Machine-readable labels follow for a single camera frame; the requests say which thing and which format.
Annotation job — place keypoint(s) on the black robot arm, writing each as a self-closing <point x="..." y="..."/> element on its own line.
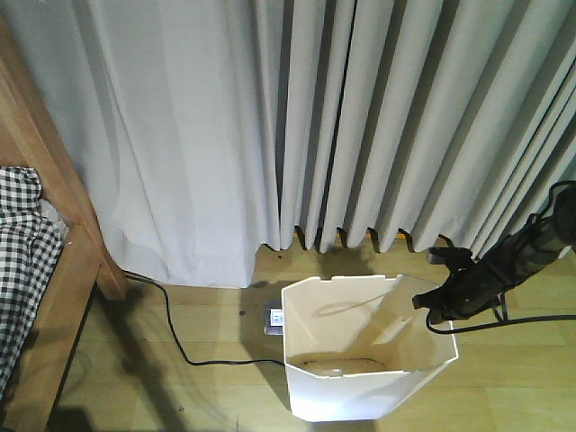
<point x="536" y="245"/>

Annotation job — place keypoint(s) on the white plastic trash bin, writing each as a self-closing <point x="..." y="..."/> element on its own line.
<point x="355" y="348"/>

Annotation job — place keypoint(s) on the white floor power socket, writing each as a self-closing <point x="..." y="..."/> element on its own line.
<point x="274" y="322"/>

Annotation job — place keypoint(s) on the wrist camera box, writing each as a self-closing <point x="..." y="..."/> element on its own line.
<point x="454" y="258"/>

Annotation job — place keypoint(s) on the wooden bed frame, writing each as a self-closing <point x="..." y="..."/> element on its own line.
<point x="29" y="138"/>

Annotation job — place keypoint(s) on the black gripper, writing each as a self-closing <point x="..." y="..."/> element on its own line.
<point x="464" y="294"/>

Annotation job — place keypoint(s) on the grey curtain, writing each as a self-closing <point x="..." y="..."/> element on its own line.
<point x="203" y="130"/>

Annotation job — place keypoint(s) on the black white checkered bedsheet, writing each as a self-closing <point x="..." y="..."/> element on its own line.
<point x="30" y="248"/>

